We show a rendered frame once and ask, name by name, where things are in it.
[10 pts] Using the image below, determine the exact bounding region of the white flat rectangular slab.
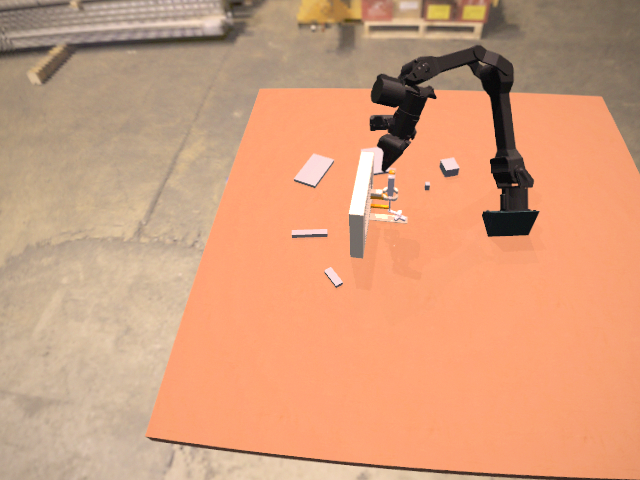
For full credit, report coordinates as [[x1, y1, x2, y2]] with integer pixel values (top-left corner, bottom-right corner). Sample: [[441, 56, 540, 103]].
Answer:
[[361, 147, 390, 175], [294, 153, 334, 188]]

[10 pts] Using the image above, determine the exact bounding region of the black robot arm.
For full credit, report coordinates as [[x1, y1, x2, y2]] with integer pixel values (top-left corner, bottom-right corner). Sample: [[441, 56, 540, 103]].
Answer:
[[370, 45, 535, 212]]

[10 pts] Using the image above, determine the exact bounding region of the pale pink rectangular bar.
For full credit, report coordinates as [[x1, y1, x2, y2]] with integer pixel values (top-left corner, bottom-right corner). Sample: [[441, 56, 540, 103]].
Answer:
[[291, 229, 328, 238]]

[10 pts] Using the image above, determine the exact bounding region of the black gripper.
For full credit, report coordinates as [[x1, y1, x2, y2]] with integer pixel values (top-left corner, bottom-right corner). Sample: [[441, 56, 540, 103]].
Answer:
[[377, 107, 420, 172]]

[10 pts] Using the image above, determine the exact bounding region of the small white rectangular block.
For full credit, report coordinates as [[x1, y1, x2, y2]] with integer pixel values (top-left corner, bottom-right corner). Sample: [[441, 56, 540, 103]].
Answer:
[[324, 267, 343, 288]]

